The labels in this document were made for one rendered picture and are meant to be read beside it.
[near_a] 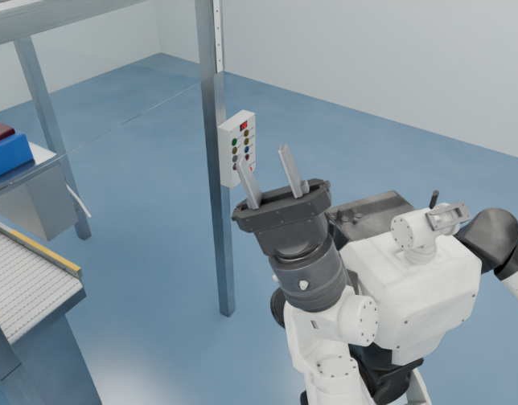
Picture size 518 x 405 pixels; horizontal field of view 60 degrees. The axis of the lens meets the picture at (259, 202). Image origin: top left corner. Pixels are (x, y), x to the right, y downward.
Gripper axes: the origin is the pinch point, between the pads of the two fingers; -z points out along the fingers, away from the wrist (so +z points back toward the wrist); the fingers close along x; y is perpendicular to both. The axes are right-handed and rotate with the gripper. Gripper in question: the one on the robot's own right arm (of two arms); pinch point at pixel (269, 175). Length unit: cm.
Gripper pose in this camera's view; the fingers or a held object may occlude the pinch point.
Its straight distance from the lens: 53.3
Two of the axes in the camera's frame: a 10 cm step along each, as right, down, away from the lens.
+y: -1.5, 5.0, -8.6
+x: 9.2, -2.5, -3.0
